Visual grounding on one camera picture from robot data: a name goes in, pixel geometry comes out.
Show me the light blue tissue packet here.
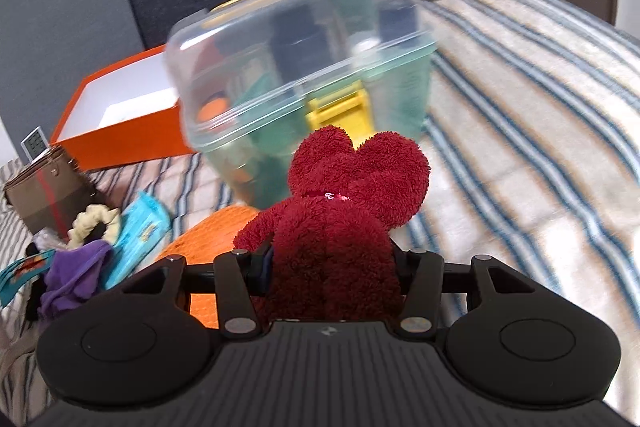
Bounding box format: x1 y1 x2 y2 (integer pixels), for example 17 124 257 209
104 191 172 290

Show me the light grey felt panel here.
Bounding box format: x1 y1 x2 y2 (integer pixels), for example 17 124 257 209
0 0 147 148

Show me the teal snack packet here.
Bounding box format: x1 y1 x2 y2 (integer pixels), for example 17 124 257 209
0 249 54 311

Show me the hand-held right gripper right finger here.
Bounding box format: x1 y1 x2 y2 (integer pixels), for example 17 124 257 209
392 247 539 340

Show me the orange cardboard box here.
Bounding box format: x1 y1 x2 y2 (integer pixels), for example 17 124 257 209
50 45 197 172

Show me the red plush toy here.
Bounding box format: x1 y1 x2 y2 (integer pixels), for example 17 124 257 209
232 124 432 324

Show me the striped blanket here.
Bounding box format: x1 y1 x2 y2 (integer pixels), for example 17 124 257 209
0 0 640 413

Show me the cream scrunchie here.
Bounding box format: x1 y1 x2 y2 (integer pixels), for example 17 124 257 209
67 205 121 251

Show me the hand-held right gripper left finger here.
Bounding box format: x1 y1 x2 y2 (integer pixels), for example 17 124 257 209
120 247 276 341

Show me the white digital thermometer clock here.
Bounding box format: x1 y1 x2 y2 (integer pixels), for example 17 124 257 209
20 127 51 164

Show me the tan cloth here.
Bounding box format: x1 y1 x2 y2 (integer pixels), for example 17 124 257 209
0 329 53 413

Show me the black cloth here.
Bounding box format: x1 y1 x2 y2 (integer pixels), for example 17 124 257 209
24 241 52 324

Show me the orange mesh pouch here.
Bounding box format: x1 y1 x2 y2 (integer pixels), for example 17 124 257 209
159 205 267 334

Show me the purple cloth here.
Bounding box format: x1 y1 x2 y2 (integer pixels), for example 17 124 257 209
39 240 114 321

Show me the clear plastic storage box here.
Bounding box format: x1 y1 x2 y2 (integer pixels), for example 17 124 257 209
166 0 437 210

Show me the brown wallet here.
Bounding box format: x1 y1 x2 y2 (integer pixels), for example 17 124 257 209
4 144 99 236

